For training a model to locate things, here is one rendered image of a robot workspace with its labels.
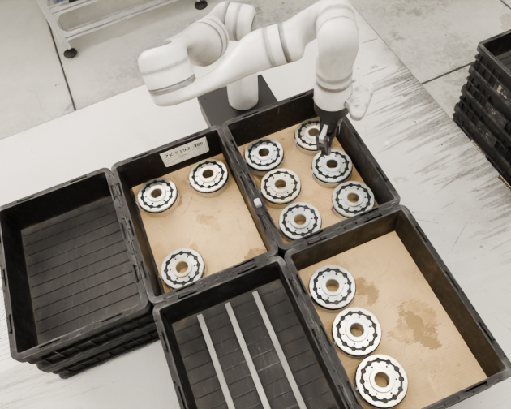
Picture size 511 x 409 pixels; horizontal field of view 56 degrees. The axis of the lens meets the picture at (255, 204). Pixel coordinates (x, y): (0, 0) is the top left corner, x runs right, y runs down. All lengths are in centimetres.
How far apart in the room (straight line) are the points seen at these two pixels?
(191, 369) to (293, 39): 70
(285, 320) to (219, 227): 29
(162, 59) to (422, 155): 87
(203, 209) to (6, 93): 205
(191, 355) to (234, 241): 29
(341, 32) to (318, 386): 69
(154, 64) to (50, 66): 227
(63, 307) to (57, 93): 187
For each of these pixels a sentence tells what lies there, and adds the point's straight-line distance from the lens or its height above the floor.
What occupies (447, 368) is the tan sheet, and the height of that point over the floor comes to 83.
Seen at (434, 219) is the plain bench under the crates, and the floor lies 70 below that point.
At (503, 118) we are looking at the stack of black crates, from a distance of 202.
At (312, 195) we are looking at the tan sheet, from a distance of 123.
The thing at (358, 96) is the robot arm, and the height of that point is 116.
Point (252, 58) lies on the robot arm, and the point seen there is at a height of 130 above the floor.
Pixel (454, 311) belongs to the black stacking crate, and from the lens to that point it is 111.
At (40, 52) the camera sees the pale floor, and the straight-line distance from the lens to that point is 327.
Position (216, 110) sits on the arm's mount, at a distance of 149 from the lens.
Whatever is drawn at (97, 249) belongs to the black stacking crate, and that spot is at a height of 83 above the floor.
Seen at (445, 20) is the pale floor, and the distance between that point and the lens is 303.
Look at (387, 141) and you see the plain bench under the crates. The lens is 150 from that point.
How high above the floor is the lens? 189
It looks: 59 degrees down
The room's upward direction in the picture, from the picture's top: 12 degrees counter-clockwise
